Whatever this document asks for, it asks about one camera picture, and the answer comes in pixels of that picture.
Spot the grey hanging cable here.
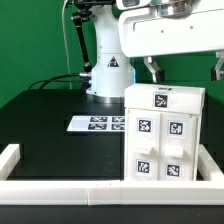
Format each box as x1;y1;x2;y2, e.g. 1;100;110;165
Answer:
61;0;74;90

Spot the white flat marker plate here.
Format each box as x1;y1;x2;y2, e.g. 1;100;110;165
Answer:
67;115;125;132

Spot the black cable bundle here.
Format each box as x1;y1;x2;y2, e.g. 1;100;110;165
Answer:
27;73;92;91

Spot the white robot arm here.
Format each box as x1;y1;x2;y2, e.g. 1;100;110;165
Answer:
87;0;224;102

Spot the white cabinet top block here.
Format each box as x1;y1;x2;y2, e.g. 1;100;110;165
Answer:
125;83;205;115

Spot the white U-shaped fence frame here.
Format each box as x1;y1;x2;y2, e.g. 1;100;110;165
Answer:
0;144;224;205

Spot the white cabinet door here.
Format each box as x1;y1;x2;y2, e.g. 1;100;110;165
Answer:
159;113;197;181
126;109;160;181

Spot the white cabinet body box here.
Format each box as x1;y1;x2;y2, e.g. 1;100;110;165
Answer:
124;109;200;181

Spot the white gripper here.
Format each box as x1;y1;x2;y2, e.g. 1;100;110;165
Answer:
118;0;224;83

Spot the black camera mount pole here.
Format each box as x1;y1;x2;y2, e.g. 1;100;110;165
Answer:
71;0;115;72

